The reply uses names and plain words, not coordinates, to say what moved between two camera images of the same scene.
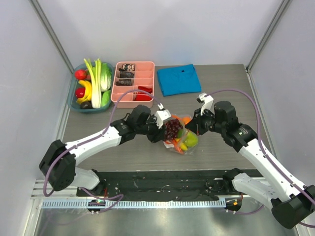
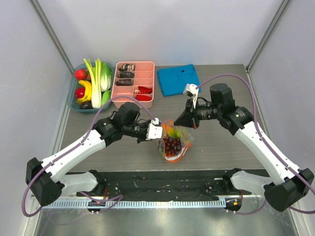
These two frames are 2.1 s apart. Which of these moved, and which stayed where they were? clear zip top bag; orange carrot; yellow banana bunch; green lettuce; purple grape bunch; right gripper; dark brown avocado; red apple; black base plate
Moved: orange carrot; right gripper; purple grape bunch; clear zip top bag
Stayed: black base plate; green lettuce; yellow banana bunch; red apple; dark brown avocado
